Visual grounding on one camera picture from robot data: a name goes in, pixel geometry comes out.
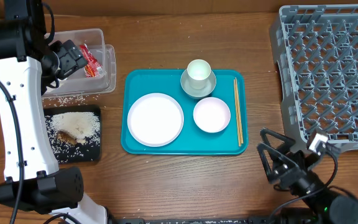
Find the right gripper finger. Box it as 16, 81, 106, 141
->
257, 143, 297, 184
260, 128, 296, 152

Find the right wooden chopstick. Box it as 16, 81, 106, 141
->
234, 78, 244, 145

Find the black rectangular tray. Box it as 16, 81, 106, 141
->
44, 105, 101, 164

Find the large white plate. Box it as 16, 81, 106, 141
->
127, 93, 185, 147

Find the clear plastic bin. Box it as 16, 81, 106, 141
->
43, 29, 108, 97

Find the left wooden chopstick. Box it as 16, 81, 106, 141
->
233, 78, 243, 147

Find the white cup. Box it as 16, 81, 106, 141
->
186, 59, 211, 90

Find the brown food scrap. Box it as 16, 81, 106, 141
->
57, 131, 86, 146

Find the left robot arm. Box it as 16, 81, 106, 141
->
0, 0, 115, 224

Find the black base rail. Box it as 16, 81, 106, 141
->
116, 215, 291, 224

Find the grey dish rack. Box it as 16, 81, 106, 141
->
269, 4, 358, 152

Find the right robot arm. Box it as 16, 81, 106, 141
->
257, 128, 358, 223

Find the red snack wrapper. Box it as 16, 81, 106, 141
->
80, 44, 103, 78

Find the pile of white rice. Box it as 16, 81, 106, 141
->
50, 112, 100, 139

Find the small white bowl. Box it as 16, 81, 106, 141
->
193, 97, 231, 133

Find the wooden chopstick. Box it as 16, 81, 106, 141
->
233, 78, 243, 147
234, 78, 244, 145

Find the grey saucer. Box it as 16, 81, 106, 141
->
180, 70, 216, 100

